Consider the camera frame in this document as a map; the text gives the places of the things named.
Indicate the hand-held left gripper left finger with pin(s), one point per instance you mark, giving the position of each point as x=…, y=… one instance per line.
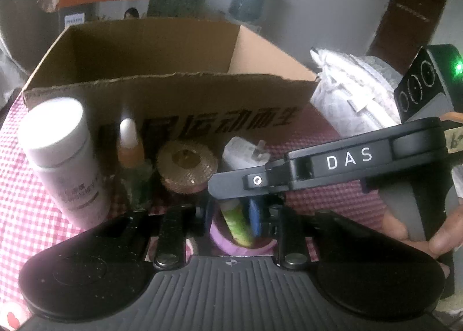
x=205, y=219

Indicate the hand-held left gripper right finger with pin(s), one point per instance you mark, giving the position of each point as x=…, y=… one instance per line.
x=256, y=217

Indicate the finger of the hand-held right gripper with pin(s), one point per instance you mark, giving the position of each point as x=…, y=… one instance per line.
x=238, y=181

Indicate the lime green tube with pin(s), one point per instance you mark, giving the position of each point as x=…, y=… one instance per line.
x=237, y=224

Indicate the white charger plug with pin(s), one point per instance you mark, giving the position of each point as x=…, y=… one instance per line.
x=237, y=159

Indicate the purple tape roll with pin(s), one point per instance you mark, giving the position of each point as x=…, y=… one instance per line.
x=220, y=240

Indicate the gold round jar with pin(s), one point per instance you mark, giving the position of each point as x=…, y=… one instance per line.
x=186, y=168

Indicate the dropper bottle orange liquid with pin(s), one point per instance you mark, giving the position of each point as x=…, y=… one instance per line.
x=131, y=157

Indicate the brown cardboard box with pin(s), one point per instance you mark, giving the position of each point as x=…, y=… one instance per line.
x=162, y=96

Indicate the white plastic bottle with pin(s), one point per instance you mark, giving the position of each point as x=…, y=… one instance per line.
x=61, y=150

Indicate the person's right hand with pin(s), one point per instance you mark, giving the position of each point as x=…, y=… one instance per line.
x=446, y=240

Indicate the white cloth bundle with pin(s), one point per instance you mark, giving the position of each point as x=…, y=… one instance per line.
x=347, y=81

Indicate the brown door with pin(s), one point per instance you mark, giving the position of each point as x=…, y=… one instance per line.
x=408, y=16

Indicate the red checkered tablecloth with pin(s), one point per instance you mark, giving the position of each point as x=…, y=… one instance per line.
x=29, y=208

